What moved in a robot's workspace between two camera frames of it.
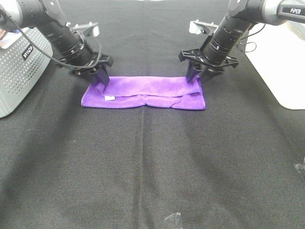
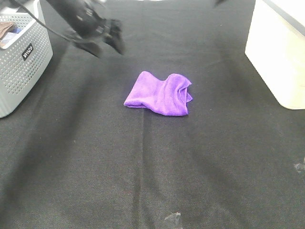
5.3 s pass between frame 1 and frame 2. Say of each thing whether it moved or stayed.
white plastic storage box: stayed
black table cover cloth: stayed
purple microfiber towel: moved
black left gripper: moved
